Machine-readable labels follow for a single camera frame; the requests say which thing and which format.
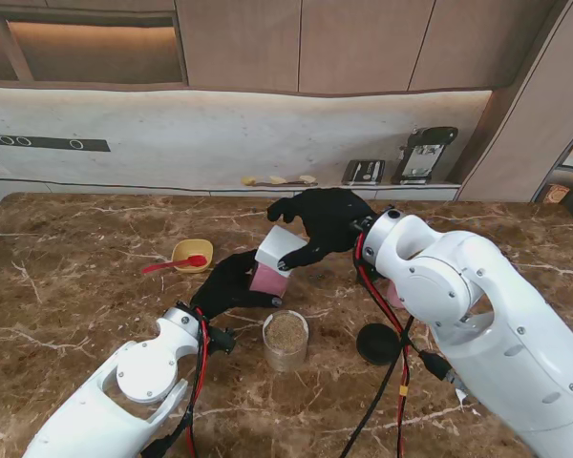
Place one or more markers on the clear jar of grain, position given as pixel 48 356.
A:
pixel 285 336

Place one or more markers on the black silver toaster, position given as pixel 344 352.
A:
pixel 363 172

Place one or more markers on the wooden cutting board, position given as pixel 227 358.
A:
pixel 291 182

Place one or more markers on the yellow fruit piece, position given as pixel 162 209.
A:
pixel 308 178
pixel 277 180
pixel 248 180

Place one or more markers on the black round jar lid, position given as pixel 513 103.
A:
pixel 377 343

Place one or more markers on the tall wooden cabinet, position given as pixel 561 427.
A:
pixel 515 119

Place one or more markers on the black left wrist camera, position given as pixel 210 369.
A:
pixel 222 341

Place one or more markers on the round wooden ornament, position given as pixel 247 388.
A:
pixel 556 193

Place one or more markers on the wooden wall cabinets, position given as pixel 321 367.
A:
pixel 315 43

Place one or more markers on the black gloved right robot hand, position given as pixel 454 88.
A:
pixel 329 224

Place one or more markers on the lit open shelf niche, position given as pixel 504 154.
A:
pixel 76 47

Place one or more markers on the yellow plastic bowl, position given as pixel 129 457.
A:
pixel 191 249

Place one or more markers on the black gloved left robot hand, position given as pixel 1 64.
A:
pixel 227 288

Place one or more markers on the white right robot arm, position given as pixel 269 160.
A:
pixel 496 324

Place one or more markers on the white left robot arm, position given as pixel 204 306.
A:
pixel 114 396

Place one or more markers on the white square container lid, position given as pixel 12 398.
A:
pixel 279 245

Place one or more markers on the black espresso machine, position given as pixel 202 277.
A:
pixel 422 152

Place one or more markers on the red plastic measuring spoon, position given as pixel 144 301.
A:
pixel 172 264

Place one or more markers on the pink plastic measuring cup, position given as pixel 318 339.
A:
pixel 394 296

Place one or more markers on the pink container with white lid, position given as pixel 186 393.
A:
pixel 269 281

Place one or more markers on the black wall control panel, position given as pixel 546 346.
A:
pixel 43 143

